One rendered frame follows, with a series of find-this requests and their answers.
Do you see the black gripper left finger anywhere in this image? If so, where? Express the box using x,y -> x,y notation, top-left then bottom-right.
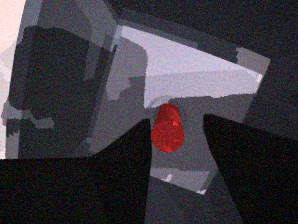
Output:
0,119 -> 152,224

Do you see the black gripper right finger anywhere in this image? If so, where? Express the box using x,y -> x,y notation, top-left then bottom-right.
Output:
202,113 -> 298,224

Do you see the red peg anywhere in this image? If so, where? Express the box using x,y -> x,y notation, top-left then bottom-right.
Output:
150,103 -> 185,152

